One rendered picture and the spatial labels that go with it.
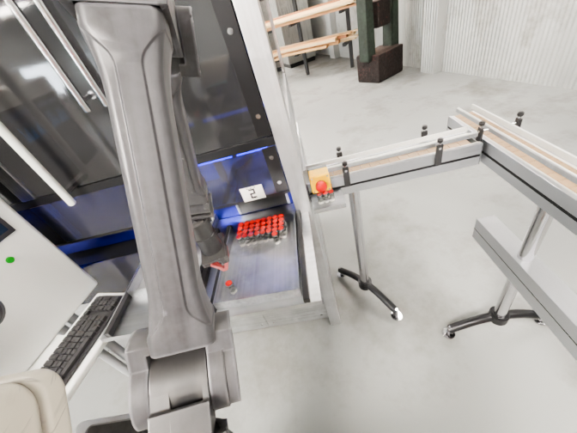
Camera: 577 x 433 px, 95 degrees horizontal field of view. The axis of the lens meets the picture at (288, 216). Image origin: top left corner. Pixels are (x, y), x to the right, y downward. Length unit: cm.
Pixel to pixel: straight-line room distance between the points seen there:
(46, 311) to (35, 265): 17
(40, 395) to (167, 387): 11
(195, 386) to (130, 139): 24
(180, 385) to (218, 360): 4
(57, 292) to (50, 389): 99
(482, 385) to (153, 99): 163
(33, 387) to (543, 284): 132
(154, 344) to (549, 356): 171
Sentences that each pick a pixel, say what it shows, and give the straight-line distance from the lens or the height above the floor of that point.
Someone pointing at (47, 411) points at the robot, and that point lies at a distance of 38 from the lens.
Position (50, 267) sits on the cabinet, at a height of 100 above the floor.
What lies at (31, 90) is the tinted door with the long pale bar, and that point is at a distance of 110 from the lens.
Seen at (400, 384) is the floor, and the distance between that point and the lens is 160.
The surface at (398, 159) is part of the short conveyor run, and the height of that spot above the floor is 93.
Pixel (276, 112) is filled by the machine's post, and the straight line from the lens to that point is 86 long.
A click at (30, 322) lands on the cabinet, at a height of 91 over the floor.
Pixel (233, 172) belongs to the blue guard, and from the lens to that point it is 95.
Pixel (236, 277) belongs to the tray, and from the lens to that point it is 91.
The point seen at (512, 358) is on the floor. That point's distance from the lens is 176.
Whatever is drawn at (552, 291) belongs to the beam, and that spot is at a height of 55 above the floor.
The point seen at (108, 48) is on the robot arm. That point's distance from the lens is 28.
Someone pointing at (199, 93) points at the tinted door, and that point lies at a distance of 88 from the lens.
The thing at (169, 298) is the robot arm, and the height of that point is 134.
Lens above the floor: 152
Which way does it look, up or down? 38 degrees down
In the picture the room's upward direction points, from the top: 18 degrees counter-clockwise
